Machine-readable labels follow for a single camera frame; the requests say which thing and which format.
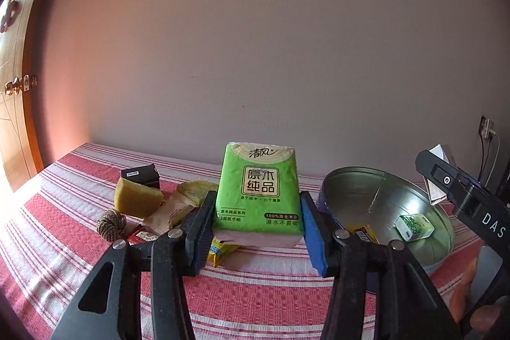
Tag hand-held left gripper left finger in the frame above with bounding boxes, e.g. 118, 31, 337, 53
50, 191, 218, 340

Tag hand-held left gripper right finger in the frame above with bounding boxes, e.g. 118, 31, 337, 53
300, 191, 465, 340

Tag round metal bowl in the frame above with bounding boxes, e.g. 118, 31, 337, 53
322, 166, 455, 273

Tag small green tissue pack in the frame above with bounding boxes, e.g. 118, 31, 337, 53
395, 213, 435, 242

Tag large green tissue pack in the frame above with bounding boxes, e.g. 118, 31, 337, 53
211, 142, 305, 248

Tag person's right hand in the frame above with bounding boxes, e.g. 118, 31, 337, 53
450, 257, 505, 330

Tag beige snack packet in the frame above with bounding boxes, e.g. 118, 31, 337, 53
143, 191, 200, 237

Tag pale yellow snack packet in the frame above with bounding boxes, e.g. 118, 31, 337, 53
176, 181, 219, 207

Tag small yellow box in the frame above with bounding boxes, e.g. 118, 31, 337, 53
346, 225, 380, 245

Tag white paper carton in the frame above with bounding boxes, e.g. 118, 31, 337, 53
424, 144, 459, 205

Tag small red box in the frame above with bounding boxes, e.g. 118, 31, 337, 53
127, 224, 158, 247

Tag yellow sponge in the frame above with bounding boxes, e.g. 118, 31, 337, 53
114, 178, 164, 217

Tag black cardboard box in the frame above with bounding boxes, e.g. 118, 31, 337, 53
120, 164, 161, 190

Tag red striped bedsheet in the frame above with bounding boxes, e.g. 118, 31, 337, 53
0, 143, 510, 340

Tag wooden door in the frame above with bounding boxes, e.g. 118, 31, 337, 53
0, 0, 58, 193

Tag black cable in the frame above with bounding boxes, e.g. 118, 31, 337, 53
479, 133, 490, 185

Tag white charger cable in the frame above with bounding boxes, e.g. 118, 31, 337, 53
484, 127, 501, 191

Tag wall socket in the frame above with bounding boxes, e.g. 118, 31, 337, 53
479, 115, 497, 139

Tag brown rope ball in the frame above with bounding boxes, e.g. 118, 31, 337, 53
97, 208, 127, 243

